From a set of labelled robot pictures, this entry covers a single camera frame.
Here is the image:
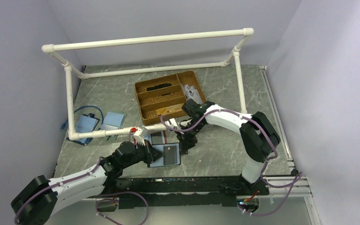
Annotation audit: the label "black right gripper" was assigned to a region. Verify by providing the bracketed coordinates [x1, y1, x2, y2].
[174, 120, 205, 153]

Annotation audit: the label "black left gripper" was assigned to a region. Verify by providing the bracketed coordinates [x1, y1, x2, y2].
[121, 139, 165, 169]

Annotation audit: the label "grey credit card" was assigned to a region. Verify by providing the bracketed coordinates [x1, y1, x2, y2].
[164, 145, 180, 166]

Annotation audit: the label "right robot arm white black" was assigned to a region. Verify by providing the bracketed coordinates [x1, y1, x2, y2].
[175, 99, 281, 195]

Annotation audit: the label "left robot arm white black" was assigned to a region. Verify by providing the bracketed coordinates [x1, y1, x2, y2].
[11, 141, 164, 225]

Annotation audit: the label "gold card in tray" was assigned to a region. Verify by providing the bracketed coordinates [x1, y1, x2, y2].
[155, 104, 183, 116]

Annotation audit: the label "grey cards in tray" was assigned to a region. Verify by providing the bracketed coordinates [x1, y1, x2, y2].
[181, 84, 203, 104]

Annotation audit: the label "blue card left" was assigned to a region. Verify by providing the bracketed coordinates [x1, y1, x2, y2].
[71, 113, 100, 146]

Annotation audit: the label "black card in tray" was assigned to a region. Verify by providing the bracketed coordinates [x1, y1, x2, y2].
[146, 82, 172, 91]

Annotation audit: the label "brown woven divided tray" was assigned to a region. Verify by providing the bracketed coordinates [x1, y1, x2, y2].
[135, 71, 206, 125]

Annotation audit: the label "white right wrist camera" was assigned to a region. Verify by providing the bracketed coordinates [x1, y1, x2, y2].
[163, 119, 181, 132]

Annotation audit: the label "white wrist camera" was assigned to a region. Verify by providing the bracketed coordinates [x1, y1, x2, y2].
[129, 127, 148, 145]
[163, 119, 181, 132]

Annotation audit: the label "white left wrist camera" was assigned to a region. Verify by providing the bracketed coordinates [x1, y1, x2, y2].
[129, 127, 148, 145]

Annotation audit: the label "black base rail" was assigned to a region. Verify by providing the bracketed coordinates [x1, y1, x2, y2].
[100, 175, 269, 209]

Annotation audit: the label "white PVC pipe frame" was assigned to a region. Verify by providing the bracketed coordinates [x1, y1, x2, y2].
[42, 28, 255, 141]

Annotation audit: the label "blue cable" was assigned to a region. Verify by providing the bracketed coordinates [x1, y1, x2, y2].
[60, 105, 105, 130]

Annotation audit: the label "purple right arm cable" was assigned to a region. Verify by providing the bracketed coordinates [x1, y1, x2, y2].
[159, 108, 303, 217]

